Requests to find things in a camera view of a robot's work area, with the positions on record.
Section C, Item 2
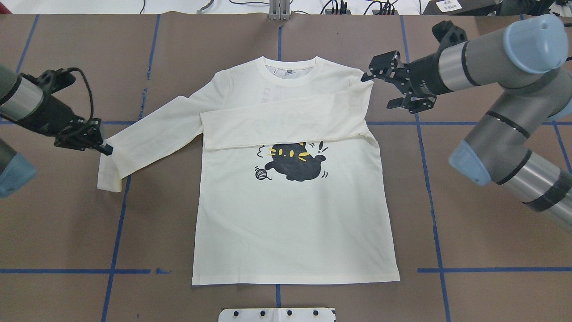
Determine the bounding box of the aluminium frame post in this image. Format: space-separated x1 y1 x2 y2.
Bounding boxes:
268 0 291 21

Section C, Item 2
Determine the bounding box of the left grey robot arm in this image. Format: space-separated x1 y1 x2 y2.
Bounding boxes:
0 66 113 156

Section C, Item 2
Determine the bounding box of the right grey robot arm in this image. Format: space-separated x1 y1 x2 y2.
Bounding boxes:
361 14 572 232

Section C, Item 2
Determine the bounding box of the cream long-sleeve cat shirt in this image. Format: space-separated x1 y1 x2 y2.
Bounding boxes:
97 57 400 285

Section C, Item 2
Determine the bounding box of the black box with label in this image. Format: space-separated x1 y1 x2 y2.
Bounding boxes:
421 0 502 16

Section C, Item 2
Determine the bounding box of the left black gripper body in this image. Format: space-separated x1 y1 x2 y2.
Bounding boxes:
27 68 104 151

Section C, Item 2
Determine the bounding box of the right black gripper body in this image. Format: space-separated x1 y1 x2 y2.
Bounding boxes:
368 51 437 113

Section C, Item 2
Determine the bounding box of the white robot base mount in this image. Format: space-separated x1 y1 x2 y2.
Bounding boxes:
218 307 336 322

